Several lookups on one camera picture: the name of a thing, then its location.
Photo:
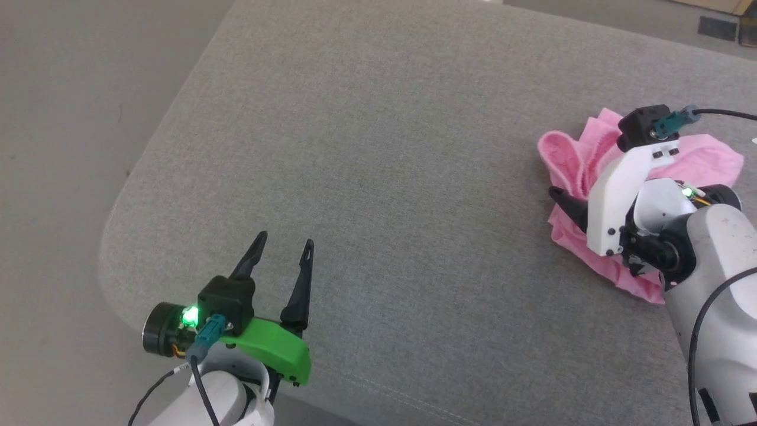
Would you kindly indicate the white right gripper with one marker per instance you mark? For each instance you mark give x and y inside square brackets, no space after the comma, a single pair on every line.
[612,201]

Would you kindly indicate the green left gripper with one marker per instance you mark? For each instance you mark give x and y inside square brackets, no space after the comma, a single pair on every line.
[275,346]

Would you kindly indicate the pink garment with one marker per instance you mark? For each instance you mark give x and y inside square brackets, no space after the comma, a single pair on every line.
[571,160]

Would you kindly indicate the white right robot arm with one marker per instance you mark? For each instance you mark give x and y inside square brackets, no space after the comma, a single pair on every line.
[718,266]

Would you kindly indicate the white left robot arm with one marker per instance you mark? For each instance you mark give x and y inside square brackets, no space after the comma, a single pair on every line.
[216,396]

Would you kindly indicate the grey fabric sofa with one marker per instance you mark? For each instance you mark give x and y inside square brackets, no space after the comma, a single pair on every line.
[384,177]

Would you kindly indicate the dark grey floor plate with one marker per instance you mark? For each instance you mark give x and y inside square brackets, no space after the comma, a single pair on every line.
[717,28]

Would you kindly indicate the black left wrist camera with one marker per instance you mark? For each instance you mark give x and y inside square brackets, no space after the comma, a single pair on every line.
[227,299]

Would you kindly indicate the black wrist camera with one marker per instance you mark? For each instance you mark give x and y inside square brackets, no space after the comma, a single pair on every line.
[227,299]
[639,127]

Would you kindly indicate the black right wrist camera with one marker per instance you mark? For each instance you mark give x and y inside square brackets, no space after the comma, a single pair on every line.
[639,127]

